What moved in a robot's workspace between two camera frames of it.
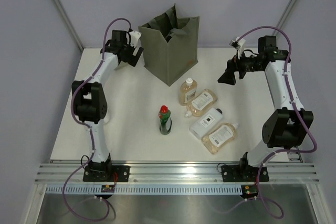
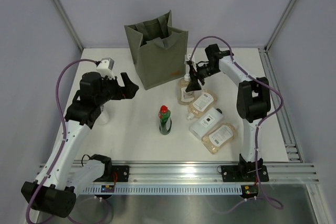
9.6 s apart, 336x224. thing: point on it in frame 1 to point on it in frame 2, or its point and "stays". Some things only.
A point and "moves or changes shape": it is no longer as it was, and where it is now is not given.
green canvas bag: [170, 44] moves or changes shape
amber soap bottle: [202, 101] stays
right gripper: [232, 65] to [193, 85]
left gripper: [127, 59] to [129, 89]
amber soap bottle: [219, 137] stays
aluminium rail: [177, 172] stays
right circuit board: [249, 191] stays
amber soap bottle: [188, 91] moves or changes shape
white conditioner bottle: [209, 120] stays
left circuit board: [107, 189] stays
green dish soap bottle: [165, 121] stays
